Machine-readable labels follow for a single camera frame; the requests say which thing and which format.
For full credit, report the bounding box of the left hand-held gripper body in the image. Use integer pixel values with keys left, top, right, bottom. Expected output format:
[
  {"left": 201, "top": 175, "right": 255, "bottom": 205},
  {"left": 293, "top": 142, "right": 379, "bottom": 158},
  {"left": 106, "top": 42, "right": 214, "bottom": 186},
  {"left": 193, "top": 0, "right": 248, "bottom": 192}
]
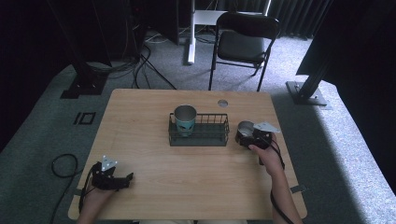
[{"left": 92, "top": 154, "right": 121, "bottom": 191}]

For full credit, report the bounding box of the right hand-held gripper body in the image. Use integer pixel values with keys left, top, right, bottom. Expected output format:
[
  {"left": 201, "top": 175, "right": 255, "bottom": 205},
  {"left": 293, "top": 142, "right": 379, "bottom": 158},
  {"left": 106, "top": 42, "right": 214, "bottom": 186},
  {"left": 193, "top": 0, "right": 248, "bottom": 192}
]
[{"left": 247, "top": 121, "right": 281, "bottom": 149}]

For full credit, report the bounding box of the dark wire basket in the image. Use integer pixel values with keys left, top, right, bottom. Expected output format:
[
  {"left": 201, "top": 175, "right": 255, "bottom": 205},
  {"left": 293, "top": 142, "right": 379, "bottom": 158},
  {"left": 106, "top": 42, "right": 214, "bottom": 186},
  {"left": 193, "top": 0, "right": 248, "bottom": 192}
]
[{"left": 168, "top": 112, "right": 231, "bottom": 147}]

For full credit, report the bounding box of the teal metal cup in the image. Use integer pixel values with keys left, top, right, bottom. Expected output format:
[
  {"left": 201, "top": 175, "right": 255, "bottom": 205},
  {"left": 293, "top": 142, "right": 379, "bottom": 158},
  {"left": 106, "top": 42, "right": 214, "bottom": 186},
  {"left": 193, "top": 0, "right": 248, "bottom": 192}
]
[{"left": 174, "top": 105, "right": 198, "bottom": 138}]

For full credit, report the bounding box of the person's left hand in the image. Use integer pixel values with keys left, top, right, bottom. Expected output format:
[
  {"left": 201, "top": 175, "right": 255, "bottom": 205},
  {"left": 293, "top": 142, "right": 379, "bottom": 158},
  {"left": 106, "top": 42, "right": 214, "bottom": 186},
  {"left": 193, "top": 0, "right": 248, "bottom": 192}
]
[{"left": 81, "top": 186, "right": 117, "bottom": 214}]

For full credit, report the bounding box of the person's right hand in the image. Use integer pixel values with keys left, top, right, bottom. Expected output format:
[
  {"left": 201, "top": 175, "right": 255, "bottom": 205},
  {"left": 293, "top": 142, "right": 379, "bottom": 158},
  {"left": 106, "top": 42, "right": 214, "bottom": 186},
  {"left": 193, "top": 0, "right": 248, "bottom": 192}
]
[{"left": 248, "top": 133, "right": 285, "bottom": 176}]

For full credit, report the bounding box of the black metal stand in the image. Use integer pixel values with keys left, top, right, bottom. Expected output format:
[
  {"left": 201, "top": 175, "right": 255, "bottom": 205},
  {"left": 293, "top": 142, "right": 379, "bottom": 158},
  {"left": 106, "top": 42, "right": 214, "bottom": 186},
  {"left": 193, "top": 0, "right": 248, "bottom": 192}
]
[
  {"left": 285, "top": 55, "right": 335, "bottom": 106},
  {"left": 46, "top": 0, "right": 110, "bottom": 100}
]

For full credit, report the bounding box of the black folding chair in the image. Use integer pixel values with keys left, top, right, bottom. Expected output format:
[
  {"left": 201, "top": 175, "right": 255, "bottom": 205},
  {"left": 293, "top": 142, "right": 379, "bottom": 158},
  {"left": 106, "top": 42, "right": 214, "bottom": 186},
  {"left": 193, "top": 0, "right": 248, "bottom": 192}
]
[{"left": 208, "top": 11, "right": 281, "bottom": 92}]

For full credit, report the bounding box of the dark pleated curtain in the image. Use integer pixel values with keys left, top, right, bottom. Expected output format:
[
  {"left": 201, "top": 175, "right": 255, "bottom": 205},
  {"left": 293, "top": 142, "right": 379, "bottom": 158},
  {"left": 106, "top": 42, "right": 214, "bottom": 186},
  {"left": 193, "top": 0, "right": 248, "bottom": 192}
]
[{"left": 267, "top": 0, "right": 332, "bottom": 40}]

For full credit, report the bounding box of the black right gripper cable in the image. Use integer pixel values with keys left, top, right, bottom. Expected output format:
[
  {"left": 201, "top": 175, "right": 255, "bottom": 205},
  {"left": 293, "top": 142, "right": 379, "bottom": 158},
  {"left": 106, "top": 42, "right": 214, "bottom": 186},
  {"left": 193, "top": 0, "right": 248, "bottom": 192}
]
[{"left": 269, "top": 138, "right": 295, "bottom": 224}]

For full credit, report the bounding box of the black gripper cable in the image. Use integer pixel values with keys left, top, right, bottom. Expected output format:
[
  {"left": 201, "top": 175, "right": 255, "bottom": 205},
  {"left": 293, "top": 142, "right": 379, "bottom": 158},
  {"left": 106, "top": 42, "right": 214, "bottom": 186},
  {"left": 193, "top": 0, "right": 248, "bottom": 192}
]
[
  {"left": 269, "top": 138, "right": 295, "bottom": 224},
  {"left": 49, "top": 153, "right": 101, "bottom": 224}
]

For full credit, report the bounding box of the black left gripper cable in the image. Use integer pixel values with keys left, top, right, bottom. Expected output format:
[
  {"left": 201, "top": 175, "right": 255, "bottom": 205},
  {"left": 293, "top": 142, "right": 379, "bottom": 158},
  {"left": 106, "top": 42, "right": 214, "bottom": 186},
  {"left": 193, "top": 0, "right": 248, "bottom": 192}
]
[{"left": 49, "top": 153, "right": 101, "bottom": 224}]

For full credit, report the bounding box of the bundle of floor cables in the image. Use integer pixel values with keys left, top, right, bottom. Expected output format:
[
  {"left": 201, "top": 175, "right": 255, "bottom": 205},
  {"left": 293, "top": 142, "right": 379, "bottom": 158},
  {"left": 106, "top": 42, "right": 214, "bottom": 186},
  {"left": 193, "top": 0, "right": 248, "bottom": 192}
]
[{"left": 87, "top": 18, "right": 177, "bottom": 91}]

